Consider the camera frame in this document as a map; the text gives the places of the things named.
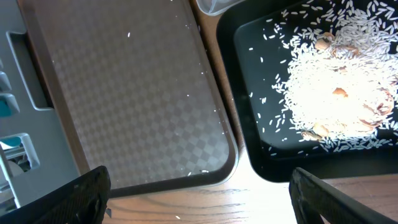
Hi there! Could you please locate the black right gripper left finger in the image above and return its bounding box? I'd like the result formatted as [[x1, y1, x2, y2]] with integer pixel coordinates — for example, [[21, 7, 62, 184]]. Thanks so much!
[[1, 166, 111, 224]]

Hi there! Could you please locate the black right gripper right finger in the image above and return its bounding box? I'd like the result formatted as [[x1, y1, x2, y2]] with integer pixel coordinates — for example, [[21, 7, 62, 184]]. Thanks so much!
[[289, 167, 397, 224]]

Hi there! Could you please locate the grey plastic dishwasher rack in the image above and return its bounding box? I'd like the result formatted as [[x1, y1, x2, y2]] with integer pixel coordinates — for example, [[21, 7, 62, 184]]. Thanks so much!
[[1, 1, 80, 208]]

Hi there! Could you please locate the spilled rice food waste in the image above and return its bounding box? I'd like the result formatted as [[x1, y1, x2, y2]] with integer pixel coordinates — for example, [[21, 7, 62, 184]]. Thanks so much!
[[272, 1, 397, 150]]

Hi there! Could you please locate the clear plastic waste bin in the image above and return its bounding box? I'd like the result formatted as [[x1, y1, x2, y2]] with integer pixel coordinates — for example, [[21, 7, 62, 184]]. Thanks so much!
[[196, 0, 244, 16]]

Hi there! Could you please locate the black rectangular tray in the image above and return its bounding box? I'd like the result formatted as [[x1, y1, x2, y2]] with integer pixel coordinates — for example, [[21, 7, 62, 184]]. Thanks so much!
[[216, 1, 397, 182]]

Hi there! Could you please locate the dark brown serving tray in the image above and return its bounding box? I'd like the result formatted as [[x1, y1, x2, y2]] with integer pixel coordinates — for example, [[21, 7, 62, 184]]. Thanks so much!
[[19, 1, 238, 198]]

